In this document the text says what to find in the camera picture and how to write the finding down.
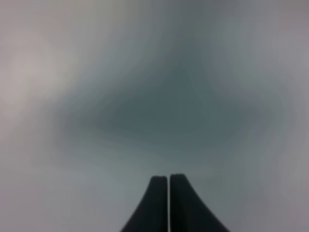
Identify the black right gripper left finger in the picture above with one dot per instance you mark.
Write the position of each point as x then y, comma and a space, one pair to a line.
151, 215

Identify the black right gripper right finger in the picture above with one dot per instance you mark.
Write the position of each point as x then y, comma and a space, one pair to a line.
188, 213

